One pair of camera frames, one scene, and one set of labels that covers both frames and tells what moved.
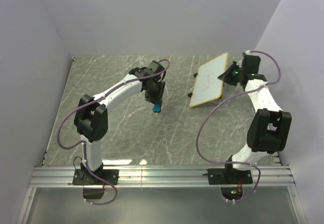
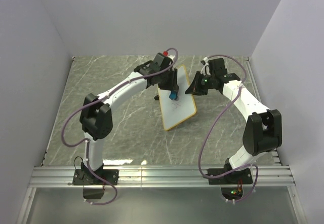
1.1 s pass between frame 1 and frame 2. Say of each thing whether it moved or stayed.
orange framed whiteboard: moved
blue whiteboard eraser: moved
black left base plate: stayed
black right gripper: moved
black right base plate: stayed
